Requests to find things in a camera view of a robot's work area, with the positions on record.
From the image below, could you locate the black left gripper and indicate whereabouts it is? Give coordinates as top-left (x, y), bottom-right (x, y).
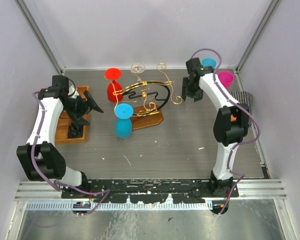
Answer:
top-left (63, 90), bottom-right (103, 126)

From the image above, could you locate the wooden compartment tray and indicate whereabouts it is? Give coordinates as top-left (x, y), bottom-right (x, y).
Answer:
top-left (54, 85), bottom-right (90, 145)

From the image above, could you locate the light blue wine glass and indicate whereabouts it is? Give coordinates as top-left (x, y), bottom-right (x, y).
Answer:
top-left (201, 57), bottom-right (217, 69)

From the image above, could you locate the gold wire wine glass rack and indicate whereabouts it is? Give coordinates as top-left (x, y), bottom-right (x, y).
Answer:
top-left (113, 62), bottom-right (183, 131)

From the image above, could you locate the magenta wine glass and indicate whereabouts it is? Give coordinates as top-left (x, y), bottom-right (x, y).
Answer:
top-left (218, 71), bottom-right (235, 89)

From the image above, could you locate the clear wine glass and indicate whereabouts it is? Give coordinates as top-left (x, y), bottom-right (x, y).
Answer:
top-left (130, 61), bottom-right (146, 83)

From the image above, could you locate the orange wine glass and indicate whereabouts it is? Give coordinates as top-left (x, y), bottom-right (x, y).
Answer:
top-left (230, 115), bottom-right (237, 122)

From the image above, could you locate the striped cloth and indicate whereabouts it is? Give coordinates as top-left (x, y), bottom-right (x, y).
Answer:
top-left (230, 91), bottom-right (253, 114)

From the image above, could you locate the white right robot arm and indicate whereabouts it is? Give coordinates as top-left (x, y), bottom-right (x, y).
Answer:
top-left (181, 57), bottom-right (249, 197)

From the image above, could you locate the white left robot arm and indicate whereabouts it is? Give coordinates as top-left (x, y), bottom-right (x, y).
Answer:
top-left (16, 75), bottom-right (103, 198)

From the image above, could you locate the red wine glass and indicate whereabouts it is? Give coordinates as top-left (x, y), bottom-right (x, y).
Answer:
top-left (104, 68), bottom-right (123, 103)

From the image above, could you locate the blue wine glass front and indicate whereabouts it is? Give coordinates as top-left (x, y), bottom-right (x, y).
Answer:
top-left (114, 103), bottom-right (134, 139)

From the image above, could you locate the black coiled item in tray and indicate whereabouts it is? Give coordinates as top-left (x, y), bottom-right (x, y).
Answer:
top-left (67, 123), bottom-right (84, 139)

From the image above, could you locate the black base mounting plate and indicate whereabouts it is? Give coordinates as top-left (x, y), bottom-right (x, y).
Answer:
top-left (59, 178), bottom-right (241, 205)

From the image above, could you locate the aluminium frame rail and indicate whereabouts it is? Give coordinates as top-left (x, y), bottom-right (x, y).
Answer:
top-left (15, 178), bottom-right (287, 215)

